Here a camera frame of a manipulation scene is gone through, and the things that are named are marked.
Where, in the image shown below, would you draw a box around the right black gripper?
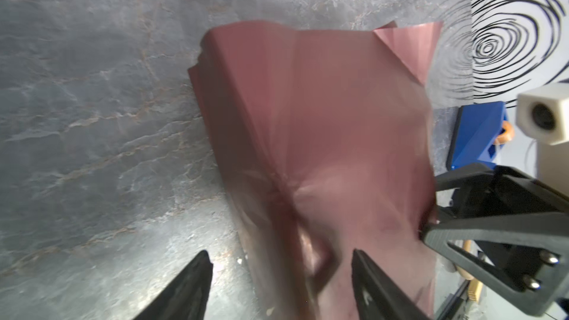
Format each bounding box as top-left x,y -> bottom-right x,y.
422,163 -> 568,316

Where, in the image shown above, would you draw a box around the red wrapping paper sheet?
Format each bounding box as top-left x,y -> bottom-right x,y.
189,21 -> 442,319

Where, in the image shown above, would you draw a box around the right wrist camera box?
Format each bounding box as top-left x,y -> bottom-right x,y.
516,81 -> 568,145

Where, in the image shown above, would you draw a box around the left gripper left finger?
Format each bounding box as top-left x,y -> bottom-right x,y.
134,250 -> 213,320

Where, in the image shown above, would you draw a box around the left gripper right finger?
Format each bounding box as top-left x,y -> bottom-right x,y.
351,249 -> 428,320

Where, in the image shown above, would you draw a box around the blue tape dispenser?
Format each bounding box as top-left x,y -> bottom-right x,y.
446,102 -> 515,170

